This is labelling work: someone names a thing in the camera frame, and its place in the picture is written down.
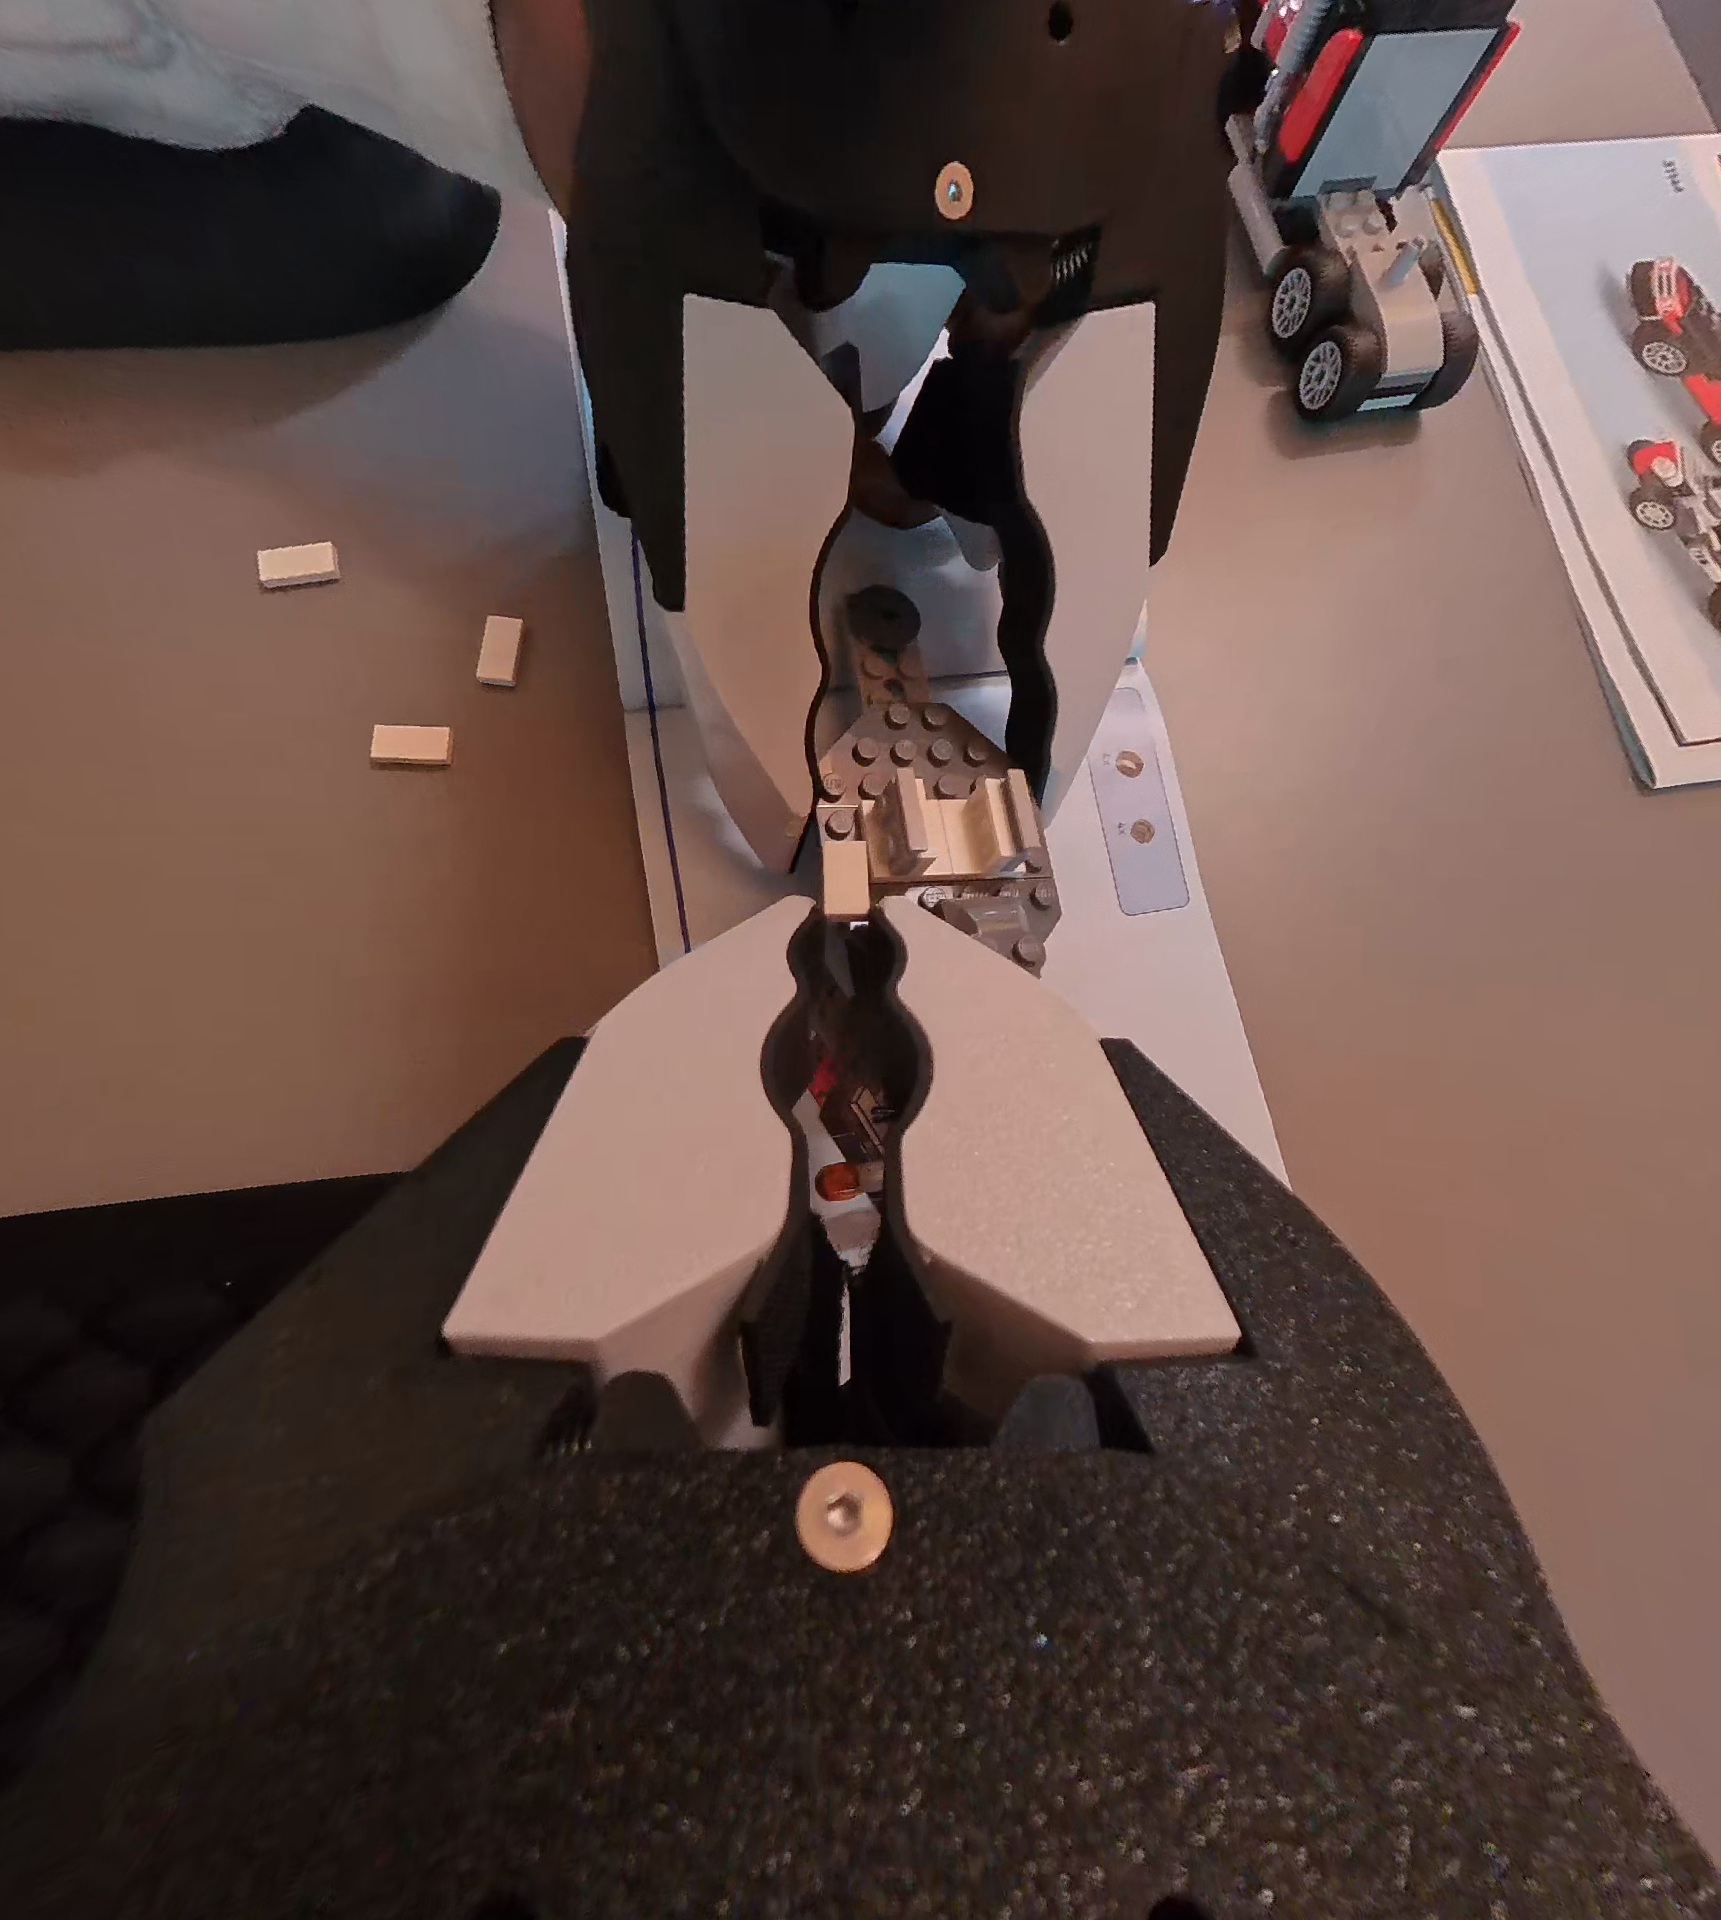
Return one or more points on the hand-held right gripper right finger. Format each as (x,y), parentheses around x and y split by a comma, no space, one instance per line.
(1072,1184)

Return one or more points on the white lego tile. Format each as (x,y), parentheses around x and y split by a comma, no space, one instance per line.
(845,883)
(501,651)
(412,745)
(299,565)

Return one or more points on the light blue instruction booklet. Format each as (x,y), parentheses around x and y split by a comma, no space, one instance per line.
(1677,764)

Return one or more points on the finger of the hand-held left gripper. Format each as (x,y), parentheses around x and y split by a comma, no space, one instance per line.
(747,525)
(1102,494)

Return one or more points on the black quilted cushion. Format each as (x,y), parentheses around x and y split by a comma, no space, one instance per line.
(155,241)

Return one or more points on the white jacket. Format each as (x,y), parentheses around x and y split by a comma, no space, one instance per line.
(80,61)

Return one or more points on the white instruction booklet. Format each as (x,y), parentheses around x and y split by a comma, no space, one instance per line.
(1191,1020)

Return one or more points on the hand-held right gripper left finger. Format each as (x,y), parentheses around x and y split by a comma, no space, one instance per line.
(606,1184)

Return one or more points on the transparent orange lego piece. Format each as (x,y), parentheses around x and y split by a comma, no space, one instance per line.
(850,1181)

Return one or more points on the red grey lego truck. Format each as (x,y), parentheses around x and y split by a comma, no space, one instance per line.
(1340,91)

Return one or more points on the car cover instruction booklet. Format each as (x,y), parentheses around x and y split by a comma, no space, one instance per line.
(1595,451)

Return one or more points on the grey lego assembly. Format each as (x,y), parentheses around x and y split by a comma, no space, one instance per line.
(936,781)

